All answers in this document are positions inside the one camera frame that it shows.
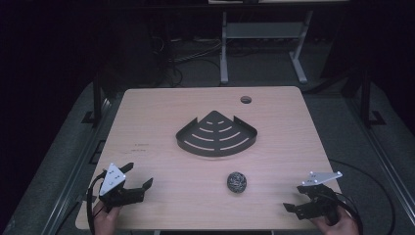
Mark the person's left hand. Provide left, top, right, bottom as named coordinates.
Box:
left=92, top=200, right=123, bottom=235

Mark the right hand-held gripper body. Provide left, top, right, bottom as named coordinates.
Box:
left=296, top=170, right=344, bottom=226

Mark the aluminium floor rail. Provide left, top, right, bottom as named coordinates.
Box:
left=40, top=94, right=122, bottom=235
left=346, top=96, right=415, bottom=227

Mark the long black floor cable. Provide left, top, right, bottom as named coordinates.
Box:
left=327, top=158, right=396, bottom=235

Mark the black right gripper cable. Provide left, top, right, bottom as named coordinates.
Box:
left=334, top=191, right=365, bottom=235

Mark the black metal stand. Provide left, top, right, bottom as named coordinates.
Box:
left=357, top=68, right=388, bottom=129
left=80, top=69, right=110, bottom=127

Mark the steel wool ball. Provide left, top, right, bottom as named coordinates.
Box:
left=226, top=171, right=248, bottom=194

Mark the person's right hand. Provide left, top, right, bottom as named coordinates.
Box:
left=308, top=205, right=360, bottom=235

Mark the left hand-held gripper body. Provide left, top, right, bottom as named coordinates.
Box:
left=97, top=162, right=147, bottom=211

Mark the black metal corner shelf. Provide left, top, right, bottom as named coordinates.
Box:
left=175, top=110, right=258, bottom=158

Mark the grey metal desk frame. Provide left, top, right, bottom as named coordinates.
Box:
left=219, top=10, right=315, bottom=86

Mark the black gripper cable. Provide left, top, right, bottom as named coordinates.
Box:
left=334, top=191, right=365, bottom=235
left=85, top=170, right=109, bottom=235

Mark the bundle of floor cables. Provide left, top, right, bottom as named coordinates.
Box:
left=151, top=34, right=227, bottom=88

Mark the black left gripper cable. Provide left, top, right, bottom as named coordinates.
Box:
left=85, top=170, right=109, bottom=235

